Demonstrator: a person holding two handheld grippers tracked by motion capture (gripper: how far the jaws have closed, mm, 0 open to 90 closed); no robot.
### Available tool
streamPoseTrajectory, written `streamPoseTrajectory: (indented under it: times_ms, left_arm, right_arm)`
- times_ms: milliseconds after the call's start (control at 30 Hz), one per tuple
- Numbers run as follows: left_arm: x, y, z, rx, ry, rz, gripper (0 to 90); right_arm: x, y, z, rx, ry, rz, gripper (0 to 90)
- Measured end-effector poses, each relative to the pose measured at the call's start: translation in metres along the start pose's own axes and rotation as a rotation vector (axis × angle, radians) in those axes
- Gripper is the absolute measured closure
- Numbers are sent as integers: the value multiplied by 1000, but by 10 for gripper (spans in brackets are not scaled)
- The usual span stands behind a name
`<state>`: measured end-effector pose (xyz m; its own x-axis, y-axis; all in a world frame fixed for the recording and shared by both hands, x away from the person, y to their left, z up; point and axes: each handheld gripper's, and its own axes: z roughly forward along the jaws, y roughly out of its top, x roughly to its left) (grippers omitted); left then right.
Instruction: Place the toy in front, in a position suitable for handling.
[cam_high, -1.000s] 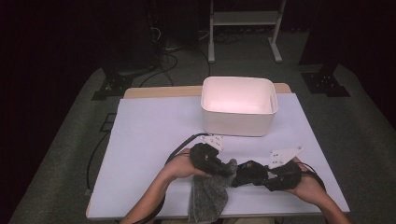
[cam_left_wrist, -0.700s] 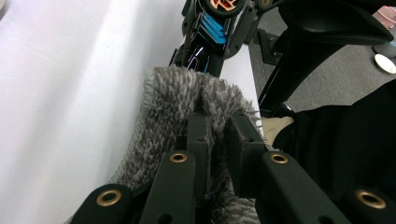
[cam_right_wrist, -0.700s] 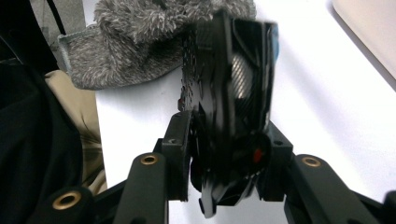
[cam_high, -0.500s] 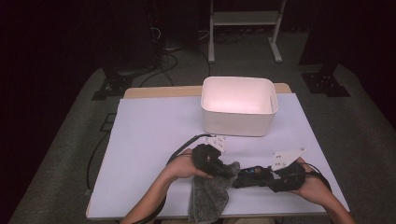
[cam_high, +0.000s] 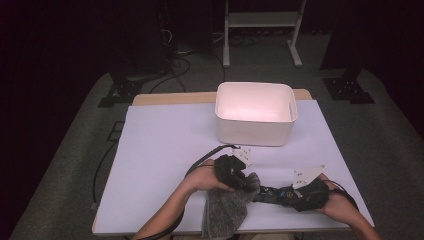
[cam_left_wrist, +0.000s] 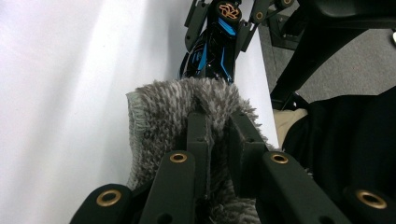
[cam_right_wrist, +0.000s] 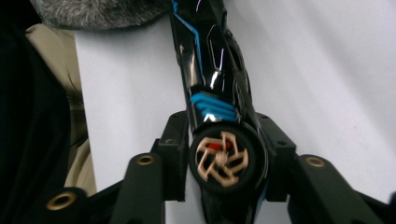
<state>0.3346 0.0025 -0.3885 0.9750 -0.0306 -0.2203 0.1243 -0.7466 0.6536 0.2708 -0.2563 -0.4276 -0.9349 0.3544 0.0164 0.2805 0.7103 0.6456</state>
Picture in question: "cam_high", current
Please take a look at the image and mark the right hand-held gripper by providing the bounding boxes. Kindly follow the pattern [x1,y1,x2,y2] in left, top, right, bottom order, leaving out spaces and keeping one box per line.
[289,164,332,213]

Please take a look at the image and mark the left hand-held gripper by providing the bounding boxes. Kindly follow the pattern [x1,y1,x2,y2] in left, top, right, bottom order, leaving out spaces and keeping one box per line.
[213,147,253,194]

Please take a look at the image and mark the grey fluffy cloth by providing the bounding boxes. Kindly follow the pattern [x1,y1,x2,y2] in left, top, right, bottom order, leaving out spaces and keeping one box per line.
[200,171,262,240]

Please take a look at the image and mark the white plastic bin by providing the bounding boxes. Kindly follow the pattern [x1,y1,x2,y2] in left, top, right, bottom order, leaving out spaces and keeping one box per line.
[214,81,299,148]

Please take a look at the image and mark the person's right hand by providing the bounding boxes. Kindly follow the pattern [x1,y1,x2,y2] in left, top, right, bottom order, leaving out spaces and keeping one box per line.
[314,175,355,218]

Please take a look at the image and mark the person's left hand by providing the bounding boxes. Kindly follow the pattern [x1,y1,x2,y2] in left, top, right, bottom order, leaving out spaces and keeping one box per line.
[184,158,235,194]

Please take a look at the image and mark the black stand base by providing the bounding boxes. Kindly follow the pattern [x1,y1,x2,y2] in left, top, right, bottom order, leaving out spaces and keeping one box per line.
[322,68,376,105]
[97,70,145,109]

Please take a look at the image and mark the white metal stand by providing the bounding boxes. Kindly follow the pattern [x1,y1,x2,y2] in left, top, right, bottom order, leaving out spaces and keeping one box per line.
[222,0,308,69]

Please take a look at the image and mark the left hand-held gripper cable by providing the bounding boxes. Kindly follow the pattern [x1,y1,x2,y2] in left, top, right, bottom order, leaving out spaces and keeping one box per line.
[136,143,242,240]

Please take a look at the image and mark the hand-held gripper cable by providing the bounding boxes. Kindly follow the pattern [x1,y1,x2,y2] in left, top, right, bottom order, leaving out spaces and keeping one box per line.
[136,143,242,240]
[327,179,362,213]

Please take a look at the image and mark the right hand-held gripper cable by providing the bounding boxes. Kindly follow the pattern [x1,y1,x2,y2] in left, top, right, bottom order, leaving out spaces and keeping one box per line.
[327,179,362,213]

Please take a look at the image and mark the black floor cables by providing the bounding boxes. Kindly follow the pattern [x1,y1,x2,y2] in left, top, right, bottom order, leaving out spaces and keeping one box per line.
[148,29,227,95]

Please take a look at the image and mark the black cable beside table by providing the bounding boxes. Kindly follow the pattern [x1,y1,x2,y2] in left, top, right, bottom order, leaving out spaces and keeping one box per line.
[92,121,126,205]

